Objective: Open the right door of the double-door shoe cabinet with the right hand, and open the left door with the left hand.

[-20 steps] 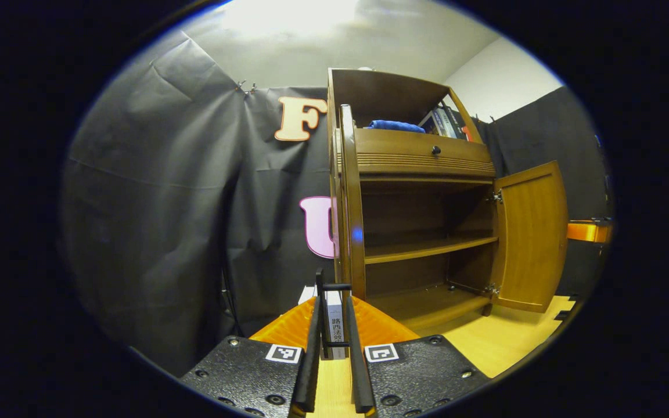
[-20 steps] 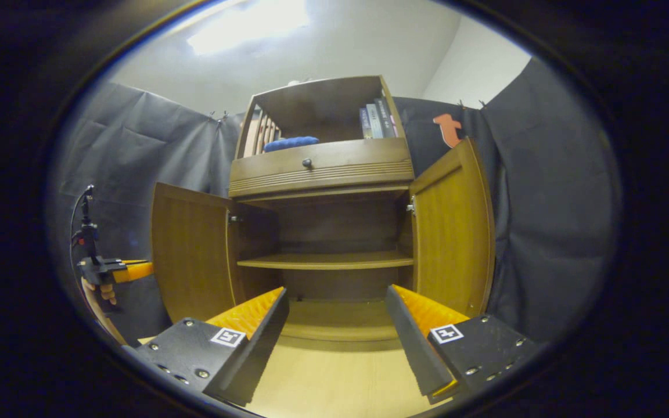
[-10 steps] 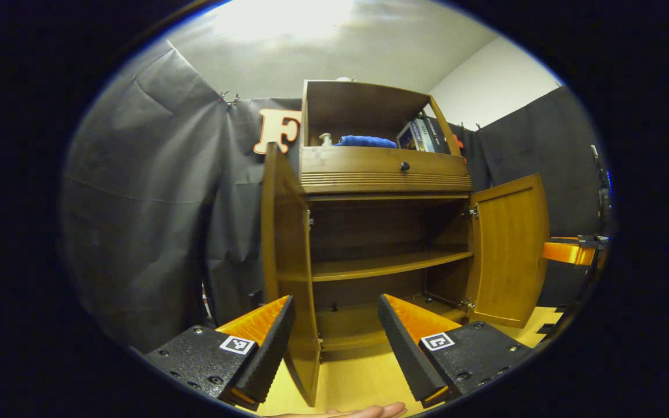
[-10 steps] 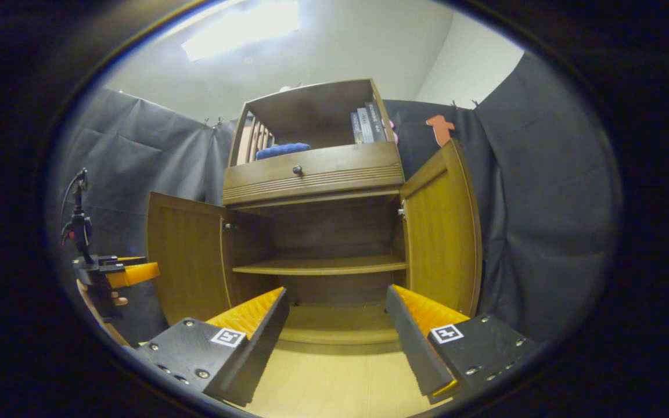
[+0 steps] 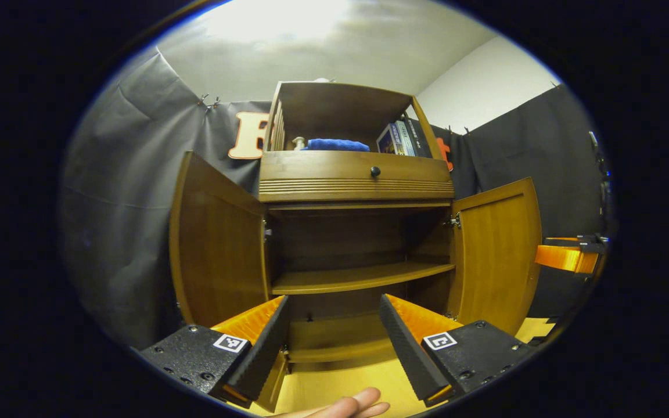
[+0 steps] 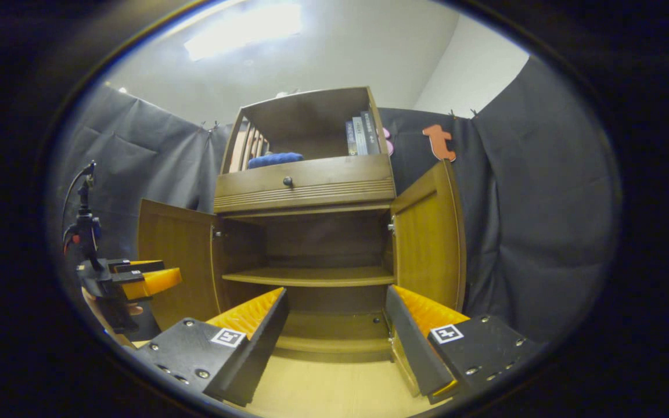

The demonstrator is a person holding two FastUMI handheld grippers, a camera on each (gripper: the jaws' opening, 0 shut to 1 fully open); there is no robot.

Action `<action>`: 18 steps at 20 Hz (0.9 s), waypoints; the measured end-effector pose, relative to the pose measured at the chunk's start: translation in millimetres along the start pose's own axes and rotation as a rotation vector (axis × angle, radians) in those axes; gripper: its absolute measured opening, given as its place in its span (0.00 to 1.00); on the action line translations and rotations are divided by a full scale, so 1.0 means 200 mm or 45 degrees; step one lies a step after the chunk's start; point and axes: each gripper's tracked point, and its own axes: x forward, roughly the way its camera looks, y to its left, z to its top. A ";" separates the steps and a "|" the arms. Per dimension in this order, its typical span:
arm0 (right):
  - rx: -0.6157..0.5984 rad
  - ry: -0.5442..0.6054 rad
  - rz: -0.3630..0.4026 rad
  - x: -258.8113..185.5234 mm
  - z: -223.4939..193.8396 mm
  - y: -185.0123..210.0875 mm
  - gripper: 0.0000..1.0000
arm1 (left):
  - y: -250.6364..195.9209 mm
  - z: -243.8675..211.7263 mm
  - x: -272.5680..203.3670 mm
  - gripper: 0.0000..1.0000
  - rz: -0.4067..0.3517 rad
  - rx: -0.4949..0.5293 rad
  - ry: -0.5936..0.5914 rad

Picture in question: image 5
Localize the black backdrop cloth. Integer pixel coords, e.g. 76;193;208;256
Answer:
59;46;611;349

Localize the black book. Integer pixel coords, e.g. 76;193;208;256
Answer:
405;115;433;158

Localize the folded blue towel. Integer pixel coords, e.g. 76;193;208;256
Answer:
303;138;371;153

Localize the wooden shoe cabinet door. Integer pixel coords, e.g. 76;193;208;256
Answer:
448;177;543;336
169;151;289;413

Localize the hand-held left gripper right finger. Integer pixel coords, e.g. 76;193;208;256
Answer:
379;293;535;408

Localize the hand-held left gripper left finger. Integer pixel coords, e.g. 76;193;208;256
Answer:
139;295;290;408

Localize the blue book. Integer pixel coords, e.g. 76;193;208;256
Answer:
376;123;400;154

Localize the grey book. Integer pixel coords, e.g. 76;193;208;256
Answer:
395;120;416;156

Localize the wooden inner shelf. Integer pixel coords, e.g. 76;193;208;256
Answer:
272;261;456;295

